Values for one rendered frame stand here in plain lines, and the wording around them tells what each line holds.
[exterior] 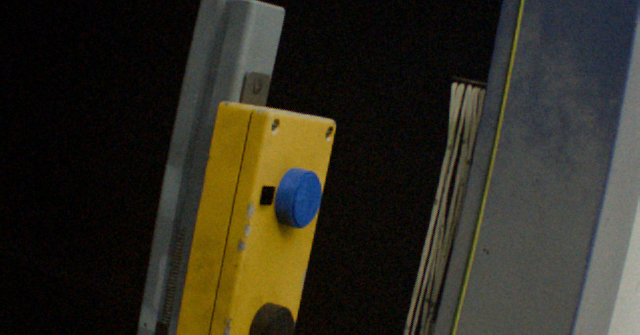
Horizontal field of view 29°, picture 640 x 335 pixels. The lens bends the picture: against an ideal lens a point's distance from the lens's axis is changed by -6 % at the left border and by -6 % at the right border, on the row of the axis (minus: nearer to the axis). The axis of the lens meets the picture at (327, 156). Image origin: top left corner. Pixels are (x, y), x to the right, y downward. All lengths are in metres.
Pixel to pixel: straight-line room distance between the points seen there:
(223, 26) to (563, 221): 0.54
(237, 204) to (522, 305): 0.55
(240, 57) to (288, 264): 0.19
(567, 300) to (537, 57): 0.29
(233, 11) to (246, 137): 0.12
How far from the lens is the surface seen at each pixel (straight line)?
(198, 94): 1.16
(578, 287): 1.53
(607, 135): 1.52
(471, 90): 1.64
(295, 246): 1.17
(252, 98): 1.16
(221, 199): 1.11
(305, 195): 1.13
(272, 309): 1.14
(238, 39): 1.15
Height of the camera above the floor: 1.58
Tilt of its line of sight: 3 degrees down
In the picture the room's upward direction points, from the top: 12 degrees clockwise
